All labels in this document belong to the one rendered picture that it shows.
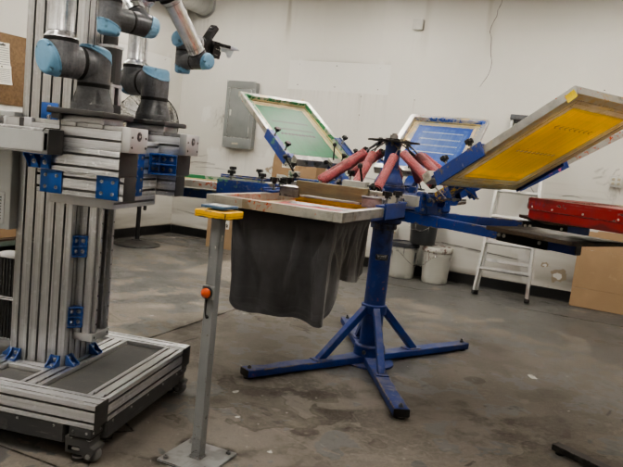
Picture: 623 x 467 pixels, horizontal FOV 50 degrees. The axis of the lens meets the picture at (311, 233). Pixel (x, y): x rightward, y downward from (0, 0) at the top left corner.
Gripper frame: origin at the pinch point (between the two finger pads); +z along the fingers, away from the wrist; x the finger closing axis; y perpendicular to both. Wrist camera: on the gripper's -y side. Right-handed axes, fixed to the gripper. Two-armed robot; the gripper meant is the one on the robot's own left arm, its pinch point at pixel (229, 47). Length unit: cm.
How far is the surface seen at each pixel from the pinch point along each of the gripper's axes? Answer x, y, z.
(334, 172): 42, 53, 56
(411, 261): -49, 157, 361
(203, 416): 99, 138, -77
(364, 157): 52, 41, 67
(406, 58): -124, -43, 383
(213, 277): 91, 86, -77
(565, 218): 177, 40, 25
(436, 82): -87, -26, 390
